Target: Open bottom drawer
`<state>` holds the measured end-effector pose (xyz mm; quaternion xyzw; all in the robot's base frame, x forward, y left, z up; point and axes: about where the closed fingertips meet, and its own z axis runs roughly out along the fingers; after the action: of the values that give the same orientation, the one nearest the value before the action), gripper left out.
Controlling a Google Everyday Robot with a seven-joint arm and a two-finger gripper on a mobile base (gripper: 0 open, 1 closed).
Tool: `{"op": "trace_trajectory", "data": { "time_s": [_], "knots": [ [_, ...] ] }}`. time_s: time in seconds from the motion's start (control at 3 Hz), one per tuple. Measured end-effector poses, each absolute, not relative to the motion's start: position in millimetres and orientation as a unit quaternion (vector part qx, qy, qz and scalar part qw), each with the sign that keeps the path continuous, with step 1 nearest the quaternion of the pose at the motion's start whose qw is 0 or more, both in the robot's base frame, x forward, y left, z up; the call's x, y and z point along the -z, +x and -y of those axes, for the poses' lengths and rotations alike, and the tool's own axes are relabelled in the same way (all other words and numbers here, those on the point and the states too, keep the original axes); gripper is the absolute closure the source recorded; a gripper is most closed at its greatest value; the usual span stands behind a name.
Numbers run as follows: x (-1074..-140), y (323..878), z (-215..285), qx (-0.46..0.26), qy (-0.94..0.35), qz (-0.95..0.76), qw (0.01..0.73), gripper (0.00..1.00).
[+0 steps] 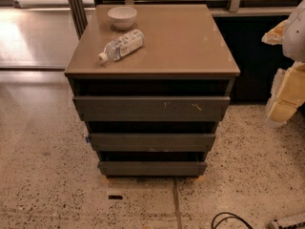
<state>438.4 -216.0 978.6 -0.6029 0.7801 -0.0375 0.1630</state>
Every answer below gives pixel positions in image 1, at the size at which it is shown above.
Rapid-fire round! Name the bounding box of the clear plastic water bottle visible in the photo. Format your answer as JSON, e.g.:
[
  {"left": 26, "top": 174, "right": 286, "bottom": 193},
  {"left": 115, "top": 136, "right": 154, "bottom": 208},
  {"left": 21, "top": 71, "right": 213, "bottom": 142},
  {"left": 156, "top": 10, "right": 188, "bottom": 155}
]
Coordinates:
[{"left": 98, "top": 30, "right": 145, "bottom": 63}]

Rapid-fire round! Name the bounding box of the white ceramic bowl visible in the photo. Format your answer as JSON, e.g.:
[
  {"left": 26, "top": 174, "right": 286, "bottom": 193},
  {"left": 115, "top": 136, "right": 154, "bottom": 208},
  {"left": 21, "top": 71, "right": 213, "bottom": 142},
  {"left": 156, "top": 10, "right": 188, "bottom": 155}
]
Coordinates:
[{"left": 108, "top": 6, "right": 137, "bottom": 31}]

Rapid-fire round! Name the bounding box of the grey power strip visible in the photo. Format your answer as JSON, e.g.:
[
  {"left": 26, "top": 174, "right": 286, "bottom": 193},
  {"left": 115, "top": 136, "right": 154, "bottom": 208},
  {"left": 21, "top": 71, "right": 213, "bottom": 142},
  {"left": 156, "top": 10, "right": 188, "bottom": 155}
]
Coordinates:
[{"left": 268, "top": 213, "right": 305, "bottom": 229}]

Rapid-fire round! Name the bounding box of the brown drawer cabinet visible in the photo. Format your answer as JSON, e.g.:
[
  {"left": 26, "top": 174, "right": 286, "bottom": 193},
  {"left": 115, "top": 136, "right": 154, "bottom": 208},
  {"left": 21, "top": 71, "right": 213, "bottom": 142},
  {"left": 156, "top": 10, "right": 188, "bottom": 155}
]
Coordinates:
[{"left": 64, "top": 4, "right": 241, "bottom": 178}]

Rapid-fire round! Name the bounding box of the grey drawer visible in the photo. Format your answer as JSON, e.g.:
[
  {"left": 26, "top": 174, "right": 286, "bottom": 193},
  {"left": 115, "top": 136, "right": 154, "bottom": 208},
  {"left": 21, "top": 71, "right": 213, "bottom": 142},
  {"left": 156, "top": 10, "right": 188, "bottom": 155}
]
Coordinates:
[
  {"left": 98, "top": 161, "right": 207, "bottom": 177},
  {"left": 89, "top": 133, "right": 215, "bottom": 152},
  {"left": 73, "top": 96, "right": 230, "bottom": 122}
]

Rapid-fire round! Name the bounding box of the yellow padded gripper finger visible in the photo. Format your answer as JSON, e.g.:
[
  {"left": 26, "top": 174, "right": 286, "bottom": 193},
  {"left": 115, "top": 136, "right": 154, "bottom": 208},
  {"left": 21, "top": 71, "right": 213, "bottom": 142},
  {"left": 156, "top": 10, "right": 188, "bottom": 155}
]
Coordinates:
[
  {"left": 265, "top": 62, "right": 305, "bottom": 127},
  {"left": 261, "top": 20, "right": 287, "bottom": 45}
]

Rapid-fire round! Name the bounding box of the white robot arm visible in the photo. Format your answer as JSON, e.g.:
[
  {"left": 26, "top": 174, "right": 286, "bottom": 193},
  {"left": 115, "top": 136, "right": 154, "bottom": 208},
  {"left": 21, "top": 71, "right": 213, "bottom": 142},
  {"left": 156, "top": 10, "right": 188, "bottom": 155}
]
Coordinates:
[{"left": 261, "top": 0, "right": 305, "bottom": 128}]

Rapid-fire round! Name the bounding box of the black cable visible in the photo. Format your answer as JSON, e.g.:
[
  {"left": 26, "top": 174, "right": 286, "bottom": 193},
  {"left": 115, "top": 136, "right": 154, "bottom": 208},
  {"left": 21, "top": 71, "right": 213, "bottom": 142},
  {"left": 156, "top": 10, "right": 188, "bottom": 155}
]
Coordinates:
[{"left": 211, "top": 212, "right": 254, "bottom": 229}]

